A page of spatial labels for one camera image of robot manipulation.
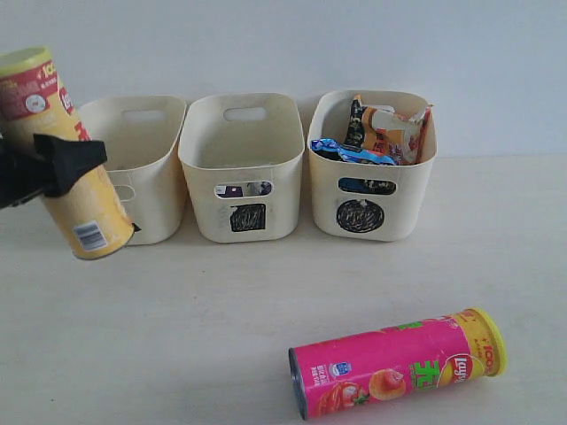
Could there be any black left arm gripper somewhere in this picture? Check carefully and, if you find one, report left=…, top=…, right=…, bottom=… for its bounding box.
left=1, top=134, right=107, bottom=209

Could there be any yellow chips can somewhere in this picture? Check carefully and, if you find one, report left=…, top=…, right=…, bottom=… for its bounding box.
left=1, top=47, right=135, bottom=259

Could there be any purple juice carton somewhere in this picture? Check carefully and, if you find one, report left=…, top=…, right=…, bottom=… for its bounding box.
left=222, top=185, right=244, bottom=197

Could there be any white blue milk carton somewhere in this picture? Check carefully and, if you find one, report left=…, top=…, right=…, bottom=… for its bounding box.
left=214, top=181, right=272, bottom=198

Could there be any blue instant noodle packet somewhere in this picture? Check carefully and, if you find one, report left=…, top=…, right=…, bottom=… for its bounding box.
left=309, top=138, right=396, bottom=166

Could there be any cream bin with circle mark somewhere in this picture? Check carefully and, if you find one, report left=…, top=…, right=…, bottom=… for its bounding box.
left=307, top=90, right=437, bottom=242

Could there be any orange instant noodle packet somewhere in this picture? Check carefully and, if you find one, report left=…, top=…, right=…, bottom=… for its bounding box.
left=343, top=94, right=431, bottom=166

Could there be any pink chips can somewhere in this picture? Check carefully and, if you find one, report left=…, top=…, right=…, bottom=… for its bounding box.
left=288, top=307, right=508, bottom=420

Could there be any cream bin with triangle mark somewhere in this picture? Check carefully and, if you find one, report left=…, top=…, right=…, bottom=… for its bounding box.
left=79, top=95, right=188, bottom=246

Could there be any cream bin with square mark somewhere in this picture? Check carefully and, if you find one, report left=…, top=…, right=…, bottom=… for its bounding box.
left=178, top=93, right=305, bottom=243

